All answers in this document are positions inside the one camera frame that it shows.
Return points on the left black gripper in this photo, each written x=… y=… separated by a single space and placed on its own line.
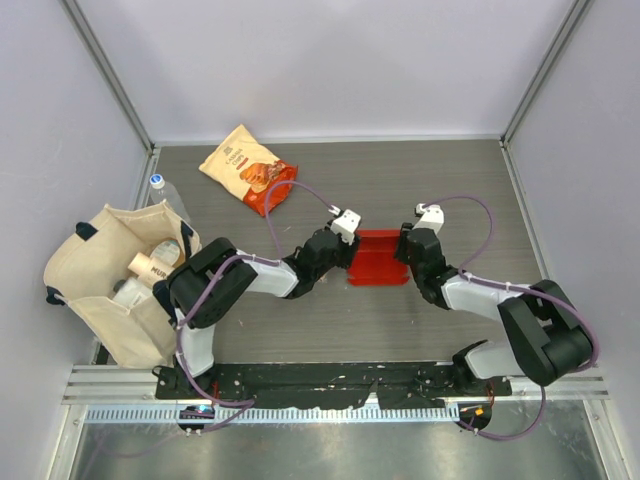
x=348 y=251

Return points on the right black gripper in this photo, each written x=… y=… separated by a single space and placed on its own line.
x=402 y=242

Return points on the red paper box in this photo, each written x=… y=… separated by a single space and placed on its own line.
x=375 y=263

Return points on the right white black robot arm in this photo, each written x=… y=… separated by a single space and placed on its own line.
x=545 y=338

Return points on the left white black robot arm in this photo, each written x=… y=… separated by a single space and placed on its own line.
x=207 y=285

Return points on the cassava chips bag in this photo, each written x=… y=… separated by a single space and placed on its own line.
x=247 y=170

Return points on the clear plastic water bottle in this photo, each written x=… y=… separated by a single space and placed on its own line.
x=162 y=190

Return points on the beige cylindrical bottle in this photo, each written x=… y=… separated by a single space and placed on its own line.
x=149 y=270

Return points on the white pouch in bag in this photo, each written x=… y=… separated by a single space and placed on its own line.
x=130 y=292

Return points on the beige canvas tote bag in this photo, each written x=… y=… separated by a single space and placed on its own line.
x=81 y=274

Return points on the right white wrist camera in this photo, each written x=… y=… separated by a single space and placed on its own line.
x=429 y=216

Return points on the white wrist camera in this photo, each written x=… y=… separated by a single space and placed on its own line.
x=429 y=216
x=344 y=223

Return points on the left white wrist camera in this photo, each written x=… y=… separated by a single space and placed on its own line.
x=344 y=223

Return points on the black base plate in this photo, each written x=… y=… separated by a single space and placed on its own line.
x=329 y=386

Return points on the white slotted cable duct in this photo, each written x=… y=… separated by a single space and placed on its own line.
x=185 y=414

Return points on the aluminium frame rail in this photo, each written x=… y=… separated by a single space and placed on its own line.
x=108 y=384

